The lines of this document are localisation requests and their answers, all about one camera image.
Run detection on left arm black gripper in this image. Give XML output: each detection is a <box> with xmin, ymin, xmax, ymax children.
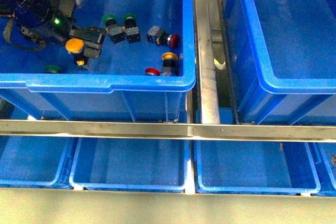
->
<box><xmin>14</xmin><ymin>0</ymin><xmax>106</xmax><ymax>59</ymax></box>

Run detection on yellow mushroom push button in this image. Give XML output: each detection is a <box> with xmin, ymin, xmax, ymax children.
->
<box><xmin>65</xmin><ymin>38</ymin><xmax>92</xmax><ymax>71</ymax></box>

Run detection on blue left bin with buttons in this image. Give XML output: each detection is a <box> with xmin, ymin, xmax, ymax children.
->
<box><xmin>1</xmin><ymin>0</ymin><xmax>196</xmax><ymax>122</ymax></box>

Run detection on green push button by rim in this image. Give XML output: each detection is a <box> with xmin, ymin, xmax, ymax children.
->
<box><xmin>44</xmin><ymin>65</ymin><xmax>62</xmax><ymax>74</ymax></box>

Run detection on dark red push button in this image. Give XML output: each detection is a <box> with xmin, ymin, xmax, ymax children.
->
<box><xmin>146</xmin><ymin>25</ymin><xmax>179</xmax><ymax>49</ymax></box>

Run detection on red push button by rim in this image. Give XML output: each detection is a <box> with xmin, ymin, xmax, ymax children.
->
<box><xmin>145</xmin><ymin>67</ymin><xmax>161</xmax><ymax>76</ymax></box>

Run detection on yellow push button upright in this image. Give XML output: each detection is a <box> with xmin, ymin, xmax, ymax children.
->
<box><xmin>161</xmin><ymin>52</ymin><xmax>179</xmax><ymax>77</ymax></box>

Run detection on lower blue tray empty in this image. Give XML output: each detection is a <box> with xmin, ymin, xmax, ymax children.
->
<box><xmin>69</xmin><ymin>138</ymin><xmax>190</xmax><ymax>193</ymax></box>

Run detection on lower blue tray far left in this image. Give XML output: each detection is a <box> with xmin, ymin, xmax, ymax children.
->
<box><xmin>1</xmin><ymin>136</ymin><xmax>78</xmax><ymax>189</ymax></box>

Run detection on lower blue tray with clips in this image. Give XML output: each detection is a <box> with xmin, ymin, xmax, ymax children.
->
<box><xmin>194</xmin><ymin>141</ymin><xmax>321</xmax><ymax>195</ymax></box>

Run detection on blue middle bin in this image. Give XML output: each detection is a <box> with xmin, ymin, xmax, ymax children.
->
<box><xmin>223</xmin><ymin>0</ymin><xmax>335</xmax><ymax>126</ymax></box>

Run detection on lower blue tray far right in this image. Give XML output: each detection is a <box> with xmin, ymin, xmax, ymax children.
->
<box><xmin>309</xmin><ymin>143</ymin><xmax>335</xmax><ymax>197</ymax></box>

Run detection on metal rack divider rail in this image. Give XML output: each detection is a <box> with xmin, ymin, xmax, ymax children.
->
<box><xmin>194</xmin><ymin>0</ymin><xmax>221</xmax><ymax>124</ymax></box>

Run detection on metal rack front rail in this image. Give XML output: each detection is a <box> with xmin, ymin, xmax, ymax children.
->
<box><xmin>1</xmin><ymin>120</ymin><xmax>335</xmax><ymax>143</ymax></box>

